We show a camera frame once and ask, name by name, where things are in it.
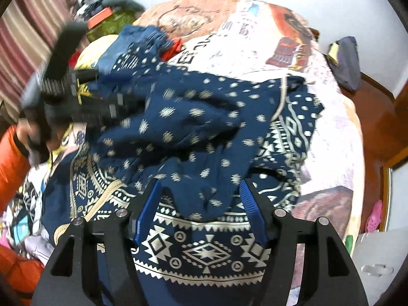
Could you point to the blue denim garment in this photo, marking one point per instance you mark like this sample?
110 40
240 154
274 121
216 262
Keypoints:
140 36

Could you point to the red orange cloth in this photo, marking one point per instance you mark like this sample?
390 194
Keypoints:
174 47

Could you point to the orange padded jacket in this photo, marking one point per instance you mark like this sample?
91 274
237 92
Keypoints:
16 267

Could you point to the striped red beige curtain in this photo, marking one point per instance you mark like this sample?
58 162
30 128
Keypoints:
19 38

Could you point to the dark grey backpack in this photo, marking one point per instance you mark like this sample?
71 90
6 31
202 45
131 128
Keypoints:
349 63

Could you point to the yellow cloth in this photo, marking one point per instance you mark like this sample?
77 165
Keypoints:
333 52

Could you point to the navy patterned hooded jacket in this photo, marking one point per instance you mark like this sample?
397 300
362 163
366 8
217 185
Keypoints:
197 127

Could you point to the person's left forearm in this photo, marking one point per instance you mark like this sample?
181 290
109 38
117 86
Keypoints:
12 165

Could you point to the grey neck pillow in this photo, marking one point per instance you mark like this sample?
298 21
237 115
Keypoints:
127 3

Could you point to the person's left hand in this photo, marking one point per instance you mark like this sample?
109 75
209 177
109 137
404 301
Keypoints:
24 129

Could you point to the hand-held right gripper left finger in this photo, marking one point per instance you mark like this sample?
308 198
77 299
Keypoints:
148 210

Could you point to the pink clog shoe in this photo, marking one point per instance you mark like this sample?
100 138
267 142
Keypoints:
376 209
372 225

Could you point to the orange box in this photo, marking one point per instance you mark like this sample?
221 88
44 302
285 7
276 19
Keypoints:
100 17

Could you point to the wooden bed frame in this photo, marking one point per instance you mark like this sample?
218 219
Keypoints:
314 34

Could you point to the yellow cartoon fleece blanket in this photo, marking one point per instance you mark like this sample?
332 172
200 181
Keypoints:
92 47

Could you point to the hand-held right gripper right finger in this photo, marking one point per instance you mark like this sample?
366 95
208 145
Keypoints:
255 210

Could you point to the light grey cloth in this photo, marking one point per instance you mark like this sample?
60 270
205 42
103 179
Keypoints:
40 247

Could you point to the red fluffy cloth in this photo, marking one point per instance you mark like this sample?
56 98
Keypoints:
74 58

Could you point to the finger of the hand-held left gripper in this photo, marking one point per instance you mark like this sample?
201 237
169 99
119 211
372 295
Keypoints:
91 77
121 106

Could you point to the white appliance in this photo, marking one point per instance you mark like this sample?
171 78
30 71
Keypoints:
376 255

